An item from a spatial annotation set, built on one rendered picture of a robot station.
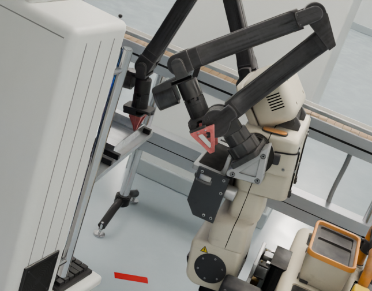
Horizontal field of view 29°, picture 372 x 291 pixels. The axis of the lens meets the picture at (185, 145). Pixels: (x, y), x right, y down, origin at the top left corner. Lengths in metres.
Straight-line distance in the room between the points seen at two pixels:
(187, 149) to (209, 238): 1.26
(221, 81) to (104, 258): 1.00
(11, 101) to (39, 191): 0.19
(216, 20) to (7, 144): 2.56
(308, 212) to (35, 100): 2.22
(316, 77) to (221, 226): 1.76
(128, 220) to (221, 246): 1.60
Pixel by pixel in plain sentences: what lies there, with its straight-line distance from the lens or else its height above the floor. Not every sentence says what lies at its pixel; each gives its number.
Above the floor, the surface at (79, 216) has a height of 1.06.
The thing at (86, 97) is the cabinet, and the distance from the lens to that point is 1.44.
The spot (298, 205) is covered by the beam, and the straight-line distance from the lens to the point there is 3.43.
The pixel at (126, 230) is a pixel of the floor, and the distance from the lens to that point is 3.73.
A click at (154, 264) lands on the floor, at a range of 3.55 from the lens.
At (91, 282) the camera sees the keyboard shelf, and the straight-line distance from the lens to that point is 1.94.
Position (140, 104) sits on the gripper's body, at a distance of 2.52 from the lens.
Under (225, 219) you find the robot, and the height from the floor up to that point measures 0.90.
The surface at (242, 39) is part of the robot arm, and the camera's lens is 1.93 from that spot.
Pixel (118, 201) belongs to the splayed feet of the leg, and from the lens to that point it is 3.69.
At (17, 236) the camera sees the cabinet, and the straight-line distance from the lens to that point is 1.53.
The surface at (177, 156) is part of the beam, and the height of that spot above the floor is 0.48.
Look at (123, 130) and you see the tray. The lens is 2.61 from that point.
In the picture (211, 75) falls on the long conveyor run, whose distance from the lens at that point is 3.32.
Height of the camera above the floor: 1.95
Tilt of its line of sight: 24 degrees down
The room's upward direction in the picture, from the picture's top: 19 degrees clockwise
